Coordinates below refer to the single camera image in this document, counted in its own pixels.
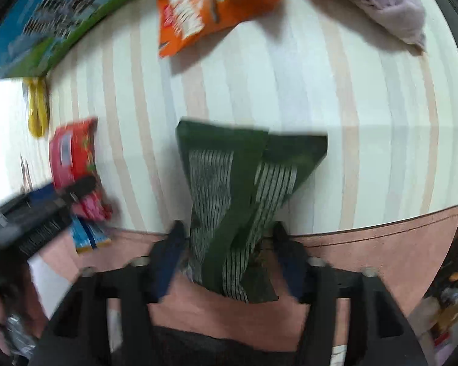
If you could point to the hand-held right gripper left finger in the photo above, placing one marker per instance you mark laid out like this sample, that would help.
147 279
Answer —
167 259

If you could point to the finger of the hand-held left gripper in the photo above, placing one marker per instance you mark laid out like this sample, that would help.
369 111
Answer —
81 187

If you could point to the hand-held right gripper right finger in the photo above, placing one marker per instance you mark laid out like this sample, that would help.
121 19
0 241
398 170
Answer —
292 267

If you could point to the green striped sock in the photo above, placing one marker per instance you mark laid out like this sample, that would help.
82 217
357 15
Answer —
229 198

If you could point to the red snack packet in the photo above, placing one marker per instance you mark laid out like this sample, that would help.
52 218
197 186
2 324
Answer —
74 160

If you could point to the blue snack packet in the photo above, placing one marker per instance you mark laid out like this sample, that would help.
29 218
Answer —
87 235

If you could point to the pink blanket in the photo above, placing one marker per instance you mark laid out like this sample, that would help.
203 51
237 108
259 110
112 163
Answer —
366 251

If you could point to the yellow plastic toy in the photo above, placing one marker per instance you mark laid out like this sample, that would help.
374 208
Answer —
36 106

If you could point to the striped bed sheet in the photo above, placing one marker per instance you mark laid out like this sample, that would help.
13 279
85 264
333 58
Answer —
252 122

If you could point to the blue and green printed box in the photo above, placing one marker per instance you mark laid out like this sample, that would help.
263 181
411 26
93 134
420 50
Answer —
57 19

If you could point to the orange snack bag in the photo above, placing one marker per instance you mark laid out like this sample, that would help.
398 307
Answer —
210 7

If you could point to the lilac fluffy cloth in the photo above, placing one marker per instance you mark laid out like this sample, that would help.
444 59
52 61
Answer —
378 0

